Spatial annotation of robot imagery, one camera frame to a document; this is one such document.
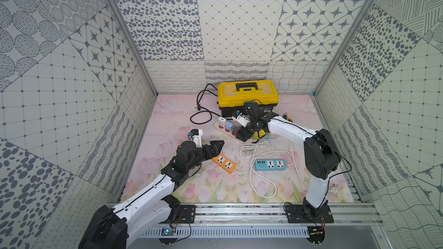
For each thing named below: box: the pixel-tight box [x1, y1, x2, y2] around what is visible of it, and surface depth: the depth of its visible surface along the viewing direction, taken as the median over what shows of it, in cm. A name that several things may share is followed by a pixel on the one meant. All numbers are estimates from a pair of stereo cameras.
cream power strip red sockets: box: [213, 121, 239, 138], surface depth 100 cm
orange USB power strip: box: [211, 153, 236, 175], surface depth 88 cm
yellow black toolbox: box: [217, 79, 280, 118], surface depth 100 cm
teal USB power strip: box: [254, 159, 288, 172], surface depth 88 cm
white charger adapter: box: [218, 116, 227, 130], surface depth 100 cm
